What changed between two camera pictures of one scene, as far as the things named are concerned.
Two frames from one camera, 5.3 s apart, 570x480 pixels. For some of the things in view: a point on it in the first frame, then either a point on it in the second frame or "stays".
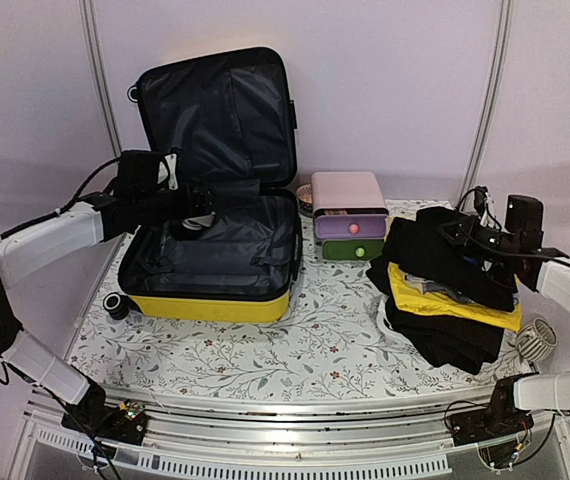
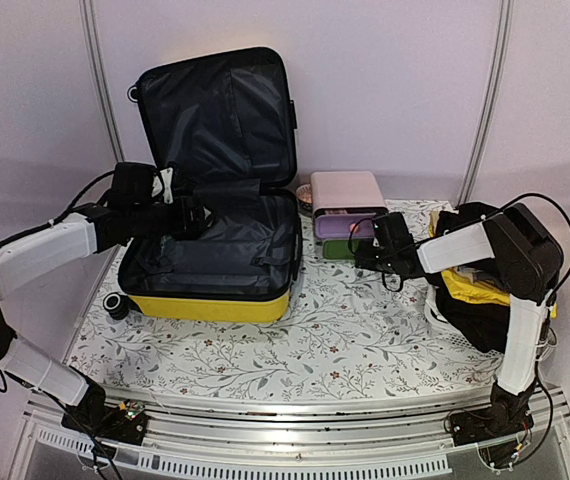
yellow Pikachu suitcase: (231, 250) stays
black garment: (460, 346) → (485, 325)
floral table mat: (331, 336) stays
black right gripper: (462, 241) → (364, 259)
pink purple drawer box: (348, 205) stays
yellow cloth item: (408, 298) → (456, 286)
